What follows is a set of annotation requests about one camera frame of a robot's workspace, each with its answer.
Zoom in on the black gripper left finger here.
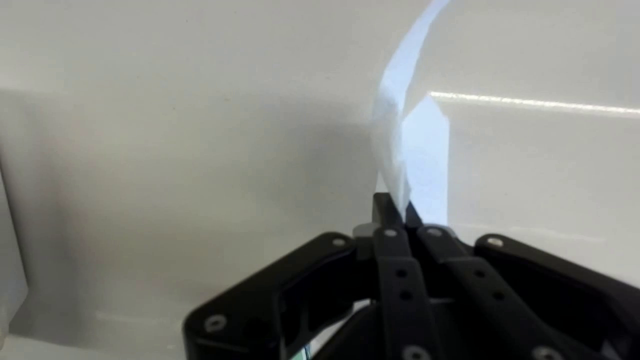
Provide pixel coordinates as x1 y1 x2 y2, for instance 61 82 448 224
182 189 444 360

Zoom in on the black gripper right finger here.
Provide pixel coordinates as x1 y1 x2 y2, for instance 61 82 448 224
401 201 640 360

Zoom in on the large embossed white paper towel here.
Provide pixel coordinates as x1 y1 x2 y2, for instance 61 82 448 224
368 0 455 227

